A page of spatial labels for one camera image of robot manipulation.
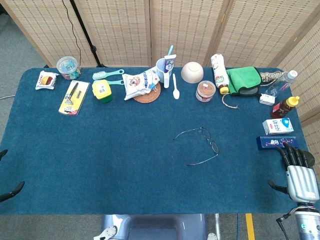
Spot blue-grey robot torso base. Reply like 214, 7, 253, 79
93, 213, 218, 240

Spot white blue milk carton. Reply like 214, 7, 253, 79
262, 117, 295, 136

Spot clear snack jar red label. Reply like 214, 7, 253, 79
195, 80, 217, 103

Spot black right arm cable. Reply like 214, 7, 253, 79
275, 212, 298, 240

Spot white table leg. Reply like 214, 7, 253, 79
214, 213, 221, 240

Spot white plastic spoon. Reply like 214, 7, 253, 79
172, 73, 181, 100

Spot white printed food bag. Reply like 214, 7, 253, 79
121, 66, 161, 101

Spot teal bristle brush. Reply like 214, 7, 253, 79
92, 69, 125, 81

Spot yellow razor blister pack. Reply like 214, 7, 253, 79
58, 79, 90, 116

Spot small white carton box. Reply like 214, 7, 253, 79
258, 93, 276, 107

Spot clear plastic water bottle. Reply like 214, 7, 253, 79
264, 69, 299, 97

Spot thin-framed eyeglasses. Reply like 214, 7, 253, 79
172, 126, 220, 167

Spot white drink bottle yellow cap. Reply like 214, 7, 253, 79
210, 53, 230, 95

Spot glass jar black lid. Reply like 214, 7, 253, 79
303, 150, 316, 169

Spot black tripod stand pole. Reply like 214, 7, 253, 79
69, 0, 106, 68

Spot white red snack packet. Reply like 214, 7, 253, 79
34, 70, 60, 91

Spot blue carpet table cover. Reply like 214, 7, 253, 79
0, 66, 313, 216

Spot amber honey bottle yellow cap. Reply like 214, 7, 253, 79
270, 95, 300, 120

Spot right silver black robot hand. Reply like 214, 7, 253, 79
267, 141, 320, 204

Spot green yellow mini bin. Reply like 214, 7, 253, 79
91, 79, 113, 104

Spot beige upturned bowl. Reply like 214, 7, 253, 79
180, 61, 205, 83

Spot purple white toothpaste tube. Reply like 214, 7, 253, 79
163, 54, 177, 73

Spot clear jar of binder clips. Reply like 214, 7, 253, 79
56, 56, 82, 81

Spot dark blue long box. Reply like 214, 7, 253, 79
256, 135, 300, 151

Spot twisted twine rope bundle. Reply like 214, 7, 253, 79
221, 70, 288, 110

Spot green microfibre cloth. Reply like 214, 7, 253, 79
225, 66, 263, 97

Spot round woven brown coaster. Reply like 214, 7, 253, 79
132, 82, 162, 103

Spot thin black hanging cable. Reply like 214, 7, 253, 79
61, 0, 82, 66

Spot light blue plastic cup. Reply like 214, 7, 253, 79
155, 57, 174, 89

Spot bamboo folding screen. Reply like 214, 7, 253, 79
0, 0, 320, 123

